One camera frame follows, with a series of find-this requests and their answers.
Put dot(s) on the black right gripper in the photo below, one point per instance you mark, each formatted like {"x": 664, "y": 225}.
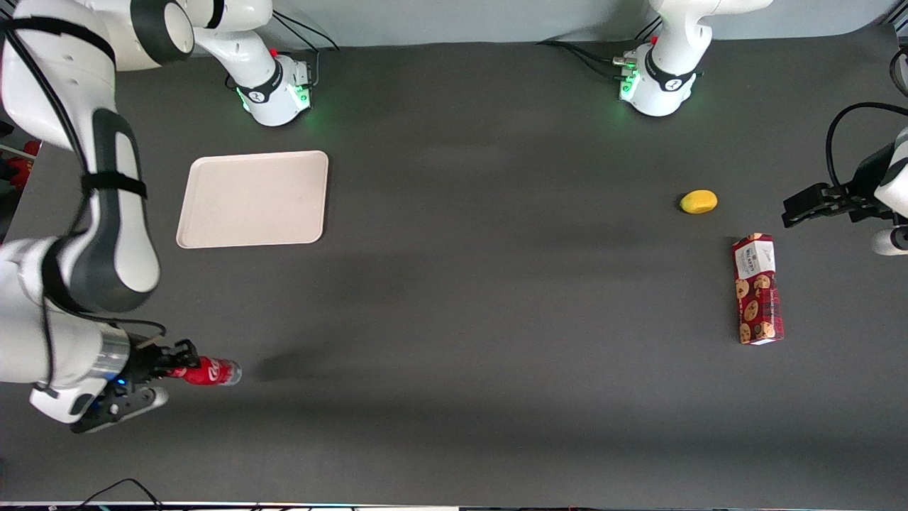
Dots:
{"x": 144, "y": 363}

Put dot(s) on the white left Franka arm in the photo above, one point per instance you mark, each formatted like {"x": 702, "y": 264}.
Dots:
{"x": 667, "y": 64}

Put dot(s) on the beige plastic tray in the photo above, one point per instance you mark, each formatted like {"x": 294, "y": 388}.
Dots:
{"x": 254, "y": 199}

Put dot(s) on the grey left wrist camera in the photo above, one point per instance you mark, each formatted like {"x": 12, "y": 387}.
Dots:
{"x": 887, "y": 241}

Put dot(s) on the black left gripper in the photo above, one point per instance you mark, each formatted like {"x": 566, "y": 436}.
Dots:
{"x": 862, "y": 179}

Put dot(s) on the red cookie box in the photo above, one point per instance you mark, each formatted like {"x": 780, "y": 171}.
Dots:
{"x": 757, "y": 291}

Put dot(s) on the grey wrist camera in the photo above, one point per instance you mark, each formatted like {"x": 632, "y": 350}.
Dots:
{"x": 113, "y": 408}
{"x": 887, "y": 241}

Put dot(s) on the yellow lemon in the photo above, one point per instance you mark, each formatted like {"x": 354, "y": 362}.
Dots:
{"x": 699, "y": 201}

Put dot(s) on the red background object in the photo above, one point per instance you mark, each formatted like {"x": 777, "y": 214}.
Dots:
{"x": 20, "y": 167}

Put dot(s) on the red coke bottle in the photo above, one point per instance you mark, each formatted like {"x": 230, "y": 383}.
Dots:
{"x": 213, "y": 371}

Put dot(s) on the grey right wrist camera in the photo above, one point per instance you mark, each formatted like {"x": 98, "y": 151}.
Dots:
{"x": 113, "y": 408}

